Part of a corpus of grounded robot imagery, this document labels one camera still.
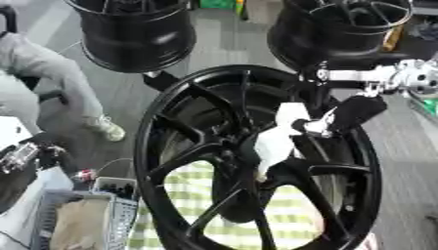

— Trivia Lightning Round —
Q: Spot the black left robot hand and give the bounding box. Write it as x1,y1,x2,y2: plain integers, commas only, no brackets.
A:
34,144,75,179

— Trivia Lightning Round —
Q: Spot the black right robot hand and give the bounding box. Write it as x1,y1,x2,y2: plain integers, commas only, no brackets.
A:
290,62,401,140

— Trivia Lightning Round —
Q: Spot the black wheel rim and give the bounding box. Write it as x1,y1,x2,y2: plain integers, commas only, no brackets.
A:
265,0,416,70
62,0,198,74

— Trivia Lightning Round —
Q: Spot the black spoked wheel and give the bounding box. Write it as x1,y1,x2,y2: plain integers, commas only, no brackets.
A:
131,63,385,250

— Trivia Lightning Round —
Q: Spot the small white box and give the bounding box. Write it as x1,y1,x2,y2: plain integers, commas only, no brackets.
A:
90,176,141,200

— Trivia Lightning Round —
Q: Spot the brown paper bag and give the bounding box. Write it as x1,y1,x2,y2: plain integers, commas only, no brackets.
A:
48,196,113,250

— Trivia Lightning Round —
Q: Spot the yellow brown tool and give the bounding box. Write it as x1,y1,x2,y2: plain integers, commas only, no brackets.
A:
379,24,408,53

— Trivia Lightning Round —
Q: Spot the person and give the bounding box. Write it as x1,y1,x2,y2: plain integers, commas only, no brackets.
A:
0,31,129,143

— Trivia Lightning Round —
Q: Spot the grey plastic basket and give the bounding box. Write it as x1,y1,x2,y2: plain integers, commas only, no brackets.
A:
30,188,141,250

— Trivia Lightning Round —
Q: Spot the green box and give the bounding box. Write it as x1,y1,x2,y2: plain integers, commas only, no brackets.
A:
197,0,240,10

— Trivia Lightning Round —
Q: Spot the black wheel mount bracket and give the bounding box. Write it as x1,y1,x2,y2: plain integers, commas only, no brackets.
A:
140,69,185,93

